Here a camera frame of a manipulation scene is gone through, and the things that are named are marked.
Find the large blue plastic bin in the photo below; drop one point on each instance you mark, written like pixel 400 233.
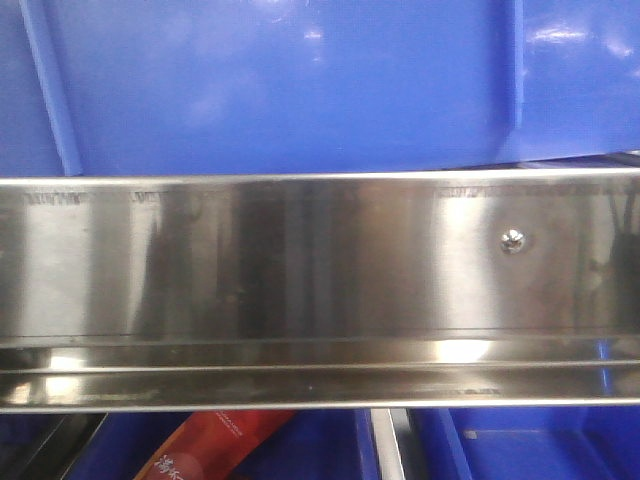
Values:
pixel 117 88

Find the lower left blue bin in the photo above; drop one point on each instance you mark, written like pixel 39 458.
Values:
pixel 314 444

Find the lower right blue bin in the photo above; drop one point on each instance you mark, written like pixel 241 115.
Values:
pixel 584 442

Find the red printed package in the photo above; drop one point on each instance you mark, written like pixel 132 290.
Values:
pixel 210 444

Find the silver rail screw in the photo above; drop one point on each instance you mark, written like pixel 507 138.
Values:
pixel 512 241

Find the stainless steel shelf rail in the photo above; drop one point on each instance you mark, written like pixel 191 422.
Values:
pixel 374 290

